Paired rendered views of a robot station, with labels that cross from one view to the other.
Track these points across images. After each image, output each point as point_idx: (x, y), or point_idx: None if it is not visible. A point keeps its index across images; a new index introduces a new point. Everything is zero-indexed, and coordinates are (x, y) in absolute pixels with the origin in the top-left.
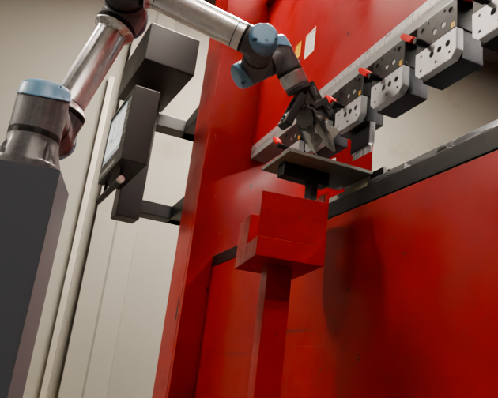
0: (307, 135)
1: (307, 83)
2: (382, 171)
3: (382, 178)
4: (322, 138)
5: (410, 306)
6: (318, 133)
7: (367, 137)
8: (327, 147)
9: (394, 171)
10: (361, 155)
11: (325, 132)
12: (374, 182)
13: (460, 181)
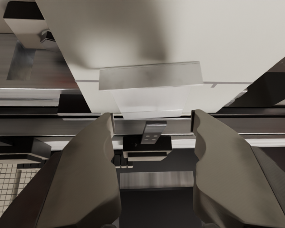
0: (228, 182)
1: None
2: (62, 104)
3: (44, 80)
4: (101, 140)
5: None
6: (107, 168)
7: (124, 211)
8: (108, 114)
9: (4, 81)
10: (155, 172)
11: (50, 159)
12: (71, 80)
13: None
